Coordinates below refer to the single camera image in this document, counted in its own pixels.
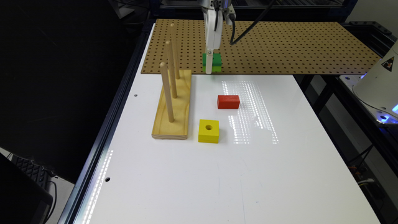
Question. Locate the green block with hole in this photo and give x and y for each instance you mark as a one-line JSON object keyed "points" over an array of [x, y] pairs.
{"points": [[216, 63]]}

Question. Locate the middle wooden peg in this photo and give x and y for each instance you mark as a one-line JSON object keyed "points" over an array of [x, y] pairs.
{"points": [[170, 58]]}

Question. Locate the rear wooden peg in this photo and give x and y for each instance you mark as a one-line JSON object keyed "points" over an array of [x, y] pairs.
{"points": [[174, 49]]}

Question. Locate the wooden peg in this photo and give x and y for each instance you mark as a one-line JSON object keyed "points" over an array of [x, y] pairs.
{"points": [[170, 58], [174, 49], [167, 93]]}

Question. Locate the black aluminium table frame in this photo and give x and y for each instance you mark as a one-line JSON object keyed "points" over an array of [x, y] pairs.
{"points": [[84, 196]]}

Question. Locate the front wooden peg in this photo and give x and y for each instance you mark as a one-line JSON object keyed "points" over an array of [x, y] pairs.
{"points": [[167, 93]]}

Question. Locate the yellow block with hole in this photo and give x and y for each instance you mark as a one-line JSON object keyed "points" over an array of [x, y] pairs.
{"points": [[209, 131]]}

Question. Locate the black keyboard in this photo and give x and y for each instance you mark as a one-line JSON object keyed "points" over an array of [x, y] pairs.
{"points": [[37, 173]]}

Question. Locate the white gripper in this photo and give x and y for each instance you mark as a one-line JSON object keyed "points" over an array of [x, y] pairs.
{"points": [[214, 13]]}

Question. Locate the wooden peg stand base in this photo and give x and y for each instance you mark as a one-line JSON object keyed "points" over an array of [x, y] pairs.
{"points": [[178, 129]]}

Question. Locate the brown pegboard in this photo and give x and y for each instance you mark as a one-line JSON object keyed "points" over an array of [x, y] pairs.
{"points": [[270, 48]]}

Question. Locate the red block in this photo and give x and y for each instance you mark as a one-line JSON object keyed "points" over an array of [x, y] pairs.
{"points": [[228, 102]]}

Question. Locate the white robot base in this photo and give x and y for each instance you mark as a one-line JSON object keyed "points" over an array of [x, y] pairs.
{"points": [[376, 90]]}

